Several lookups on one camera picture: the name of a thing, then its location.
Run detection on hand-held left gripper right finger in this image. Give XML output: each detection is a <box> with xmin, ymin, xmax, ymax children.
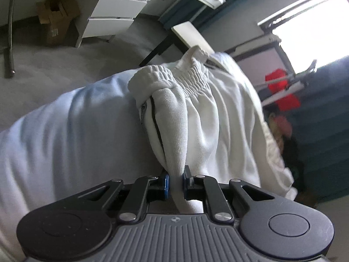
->
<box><xmin>183</xmin><ymin>165</ymin><xmax>276</xmax><ymax>222</ymax></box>

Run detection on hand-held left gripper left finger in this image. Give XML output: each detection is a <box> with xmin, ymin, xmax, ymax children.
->
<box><xmin>73</xmin><ymin>174</ymin><xmax>171</xmax><ymax>222</ymax></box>

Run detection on white pants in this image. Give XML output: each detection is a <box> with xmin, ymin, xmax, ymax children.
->
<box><xmin>128</xmin><ymin>46</ymin><xmax>298</xmax><ymax>215</ymax></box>

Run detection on light blue bed sheet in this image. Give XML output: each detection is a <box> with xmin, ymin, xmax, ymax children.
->
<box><xmin>0</xmin><ymin>62</ymin><xmax>180</xmax><ymax>262</ymax></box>

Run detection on red cloth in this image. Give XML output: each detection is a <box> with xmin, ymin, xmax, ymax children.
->
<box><xmin>265</xmin><ymin>69</ymin><xmax>301</xmax><ymax>112</ymax></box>

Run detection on teal curtain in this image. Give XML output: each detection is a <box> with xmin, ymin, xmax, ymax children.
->
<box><xmin>284</xmin><ymin>60</ymin><xmax>349</xmax><ymax>205</ymax></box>

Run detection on metal drying rack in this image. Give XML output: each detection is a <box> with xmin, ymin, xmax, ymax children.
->
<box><xmin>255</xmin><ymin>59</ymin><xmax>318</xmax><ymax>106</ymax></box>

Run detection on small white side table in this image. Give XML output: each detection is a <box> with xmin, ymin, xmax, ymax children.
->
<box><xmin>139</xmin><ymin>22</ymin><xmax>216</xmax><ymax>67</ymax></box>

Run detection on white drawer cabinet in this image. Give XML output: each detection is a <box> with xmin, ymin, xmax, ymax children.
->
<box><xmin>75</xmin><ymin>0</ymin><xmax>170</xmax><ymax>47</ymax></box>

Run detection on window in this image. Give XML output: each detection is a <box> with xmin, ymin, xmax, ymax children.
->
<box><xmin>257</xmin><ymin>0</ymin><xmax>349</xmax><ymax>73</ymax></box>

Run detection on cardboard box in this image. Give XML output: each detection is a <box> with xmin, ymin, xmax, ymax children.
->
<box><xmin>36</xmin><ymin>0</ymin><xmax>81</xmax><ymax>47</ymax></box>

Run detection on metal chair leg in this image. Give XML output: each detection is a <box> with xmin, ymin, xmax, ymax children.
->
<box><xmin>3</xmin><ymin>0</ymin><xmax>17</xmax><ymax>78</ymax></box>

